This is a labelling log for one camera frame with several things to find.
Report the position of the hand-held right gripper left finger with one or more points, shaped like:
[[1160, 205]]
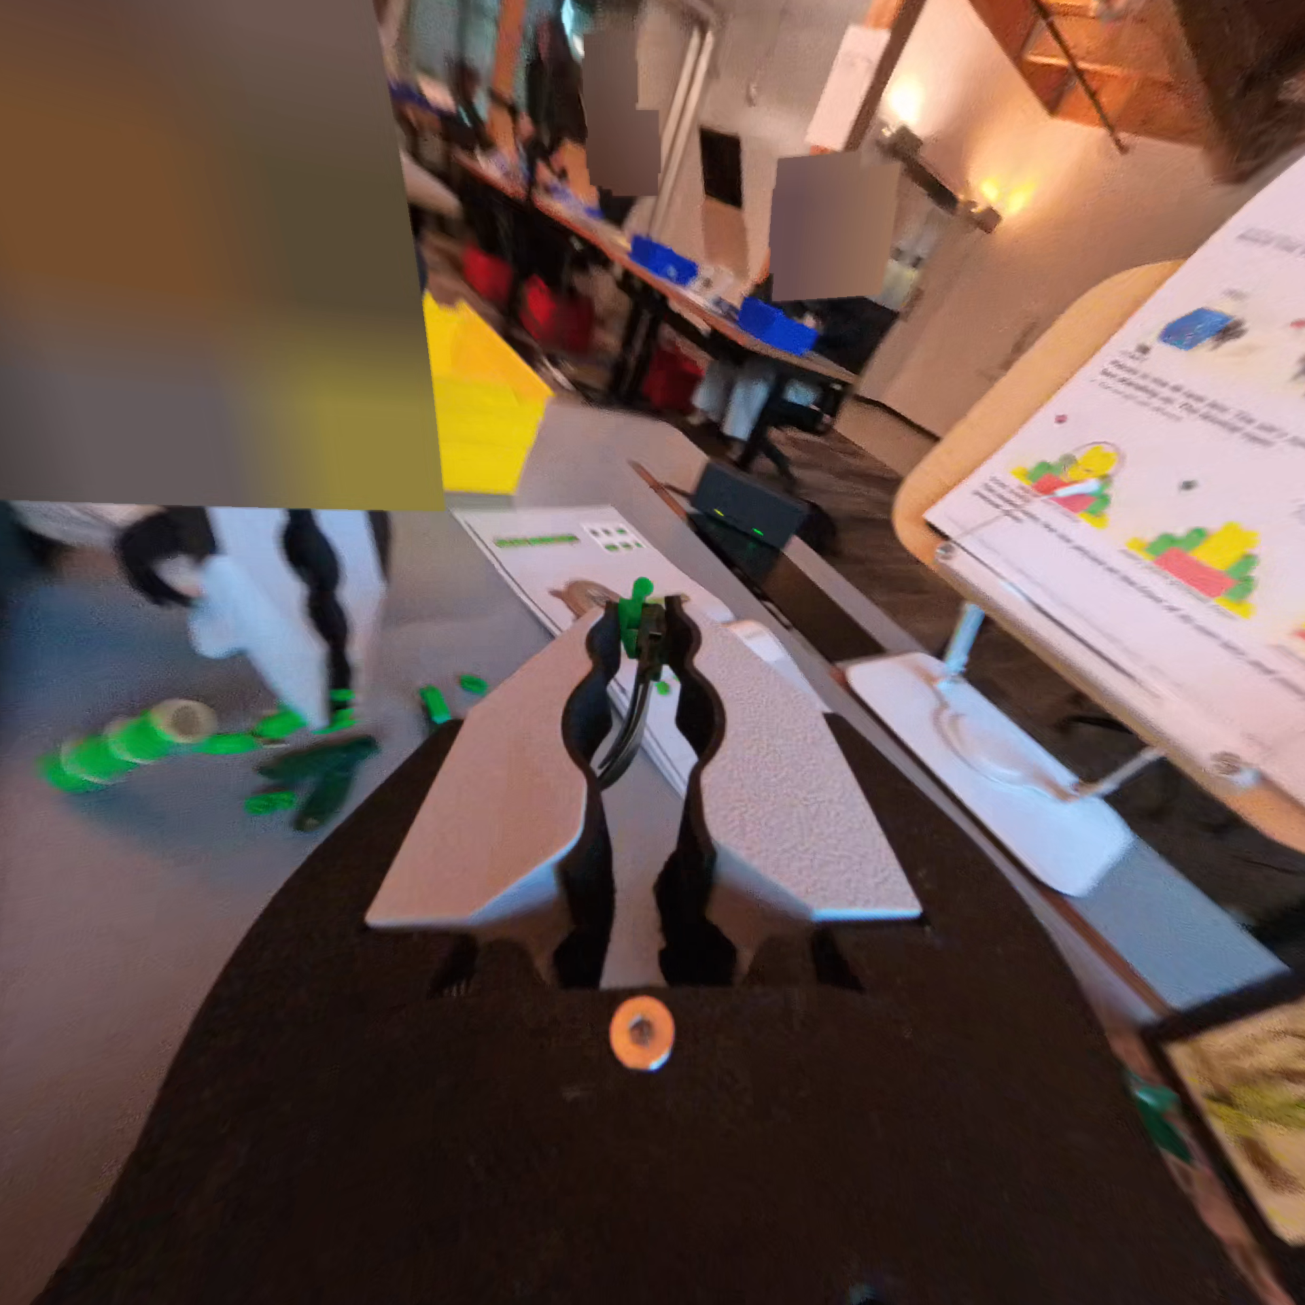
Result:
[[479, 816]]

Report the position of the printed instruction sheet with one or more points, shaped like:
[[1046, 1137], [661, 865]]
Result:
[[1172, 458]]

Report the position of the wall lamp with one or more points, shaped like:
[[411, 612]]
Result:
[[979, 193]]

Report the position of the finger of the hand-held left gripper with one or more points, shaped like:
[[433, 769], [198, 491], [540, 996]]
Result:
[[255, 632], [366, 570]]

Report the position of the white stand base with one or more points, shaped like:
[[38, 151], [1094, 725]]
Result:
[[1020, 795]]

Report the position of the long wooden table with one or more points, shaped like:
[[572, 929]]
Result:
[[653, 280]]

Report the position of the grey desk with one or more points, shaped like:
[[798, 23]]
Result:
[[123, 917]]

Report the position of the yellow plastic bin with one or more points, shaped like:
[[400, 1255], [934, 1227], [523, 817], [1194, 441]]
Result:
[[479, 407]]

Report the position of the leafy green toy stem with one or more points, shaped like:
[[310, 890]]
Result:
[[1158, 1111]]

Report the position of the small green toy brick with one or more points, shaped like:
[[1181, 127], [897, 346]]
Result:
[[268, 803]]

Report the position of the open instruction booklet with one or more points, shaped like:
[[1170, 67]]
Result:
[[530, 556]]

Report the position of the green toy bamboo stalk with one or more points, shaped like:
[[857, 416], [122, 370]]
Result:
[[112, 753]]

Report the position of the blue storage bin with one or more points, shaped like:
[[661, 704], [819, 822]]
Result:
[[776, 326], [662, 259]]

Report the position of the red storage bin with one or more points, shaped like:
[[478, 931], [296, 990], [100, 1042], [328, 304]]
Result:
[[557, 315]]

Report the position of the black electronic box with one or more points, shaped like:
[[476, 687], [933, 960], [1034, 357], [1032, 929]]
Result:
[[749, 499]]

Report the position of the dark green toy leaf pair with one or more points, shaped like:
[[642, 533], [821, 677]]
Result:
[[633, 617], [316, 769]]

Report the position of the black toy set box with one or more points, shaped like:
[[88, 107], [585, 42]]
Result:
[[1243, 1122]]

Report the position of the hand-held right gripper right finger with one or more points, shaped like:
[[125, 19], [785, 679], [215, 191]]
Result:
[[805, 816]]

